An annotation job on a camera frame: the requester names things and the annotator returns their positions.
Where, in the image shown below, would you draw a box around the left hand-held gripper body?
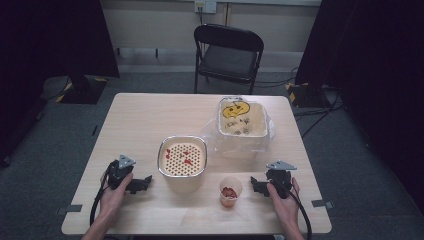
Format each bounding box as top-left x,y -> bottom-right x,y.
105,154 -> 137,191

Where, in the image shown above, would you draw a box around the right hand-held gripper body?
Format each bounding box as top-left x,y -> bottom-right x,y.
265,160 -> 298,200

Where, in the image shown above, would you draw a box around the small cup with red scraps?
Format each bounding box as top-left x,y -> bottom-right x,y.
218,176 -> 244,209

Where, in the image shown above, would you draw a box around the cream bin with perforated strainer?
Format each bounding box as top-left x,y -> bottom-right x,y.
156,134 -> 209,195

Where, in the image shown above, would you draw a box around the person's left hand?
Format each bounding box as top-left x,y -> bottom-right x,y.
99,172 -> 135,218

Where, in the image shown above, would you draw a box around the person's right hand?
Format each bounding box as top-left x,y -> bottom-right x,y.
265,177 -> 301,230

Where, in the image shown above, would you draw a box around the red scraps in strainer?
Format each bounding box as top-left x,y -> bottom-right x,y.
165,148 -> 195,168

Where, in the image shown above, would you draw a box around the grey tape strip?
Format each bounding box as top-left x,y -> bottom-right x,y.
56,203 -> 84,215
311,198 -> 335,211

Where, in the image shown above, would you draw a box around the black stand base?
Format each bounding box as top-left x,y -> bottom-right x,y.
284,81 -> 332,109
55,73 -> 110,106

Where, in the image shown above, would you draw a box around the black folding chair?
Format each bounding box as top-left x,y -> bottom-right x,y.
192,23 -> 265,96

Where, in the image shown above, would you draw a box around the dark curtain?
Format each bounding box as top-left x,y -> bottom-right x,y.
295,0 -> 424,214
0,0 -> 121,168

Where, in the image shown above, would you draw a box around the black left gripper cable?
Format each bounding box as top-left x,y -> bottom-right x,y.
88,170 -> 112,228

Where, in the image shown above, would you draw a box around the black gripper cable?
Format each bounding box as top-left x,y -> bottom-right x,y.
88,170 -> 112,228
273,179 -> 313,240

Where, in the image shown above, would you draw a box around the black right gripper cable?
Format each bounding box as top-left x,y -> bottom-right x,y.
273,179 -> 313,240

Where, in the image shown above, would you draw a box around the black floor cables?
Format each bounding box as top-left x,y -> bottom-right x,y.
253,66 -> 344,139

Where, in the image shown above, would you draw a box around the white wall socket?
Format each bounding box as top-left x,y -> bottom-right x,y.
194,0 -> 218,15

